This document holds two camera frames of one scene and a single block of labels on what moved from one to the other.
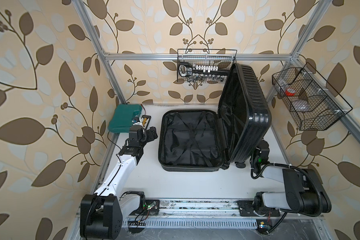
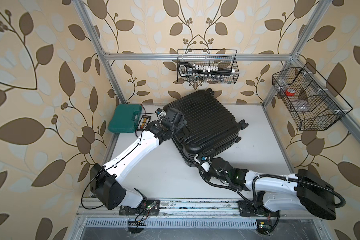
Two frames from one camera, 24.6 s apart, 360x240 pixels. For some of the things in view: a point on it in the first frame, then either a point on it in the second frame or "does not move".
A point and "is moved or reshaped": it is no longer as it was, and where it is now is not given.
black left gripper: [150, 134] -> [181, 122]
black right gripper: [266, 142] -> [212, 160]
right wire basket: [313, 105] does not move
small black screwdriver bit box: [145, 120] does not move
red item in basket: [290, 92] does not move
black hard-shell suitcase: [204, 140] is moved or reshaped
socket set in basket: [194, 73] does not move
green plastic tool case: [122, 118] does not move
